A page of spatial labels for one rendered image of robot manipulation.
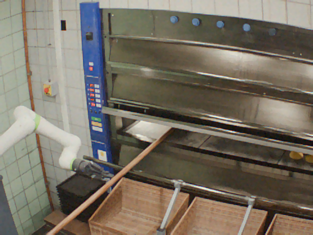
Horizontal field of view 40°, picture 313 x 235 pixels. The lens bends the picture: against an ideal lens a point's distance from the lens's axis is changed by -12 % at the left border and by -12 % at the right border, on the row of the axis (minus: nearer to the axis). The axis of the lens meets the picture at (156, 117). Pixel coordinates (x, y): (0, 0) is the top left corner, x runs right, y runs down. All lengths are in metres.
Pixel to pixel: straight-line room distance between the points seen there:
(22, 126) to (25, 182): 1.43
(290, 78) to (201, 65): 0.58
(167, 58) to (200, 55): 0.23
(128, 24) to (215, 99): 0.74
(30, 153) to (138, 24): 1.61
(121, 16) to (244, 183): 1.35
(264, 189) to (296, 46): 0.98
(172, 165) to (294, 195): 0.92
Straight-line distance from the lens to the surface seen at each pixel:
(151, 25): 2.94
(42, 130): 2.89
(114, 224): 3.41
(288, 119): 2.70
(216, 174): 3.08
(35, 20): 3.61
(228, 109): 2.83
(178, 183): 2.74
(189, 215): 3.17
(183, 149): 3.11
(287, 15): 2.53
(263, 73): 2.66
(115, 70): 3.18
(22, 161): 3.95
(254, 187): 3.00
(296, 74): 2.60
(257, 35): 2.63
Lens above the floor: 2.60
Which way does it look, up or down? 23 degrees down
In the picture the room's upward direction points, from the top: 3 degrees counter-clockwise
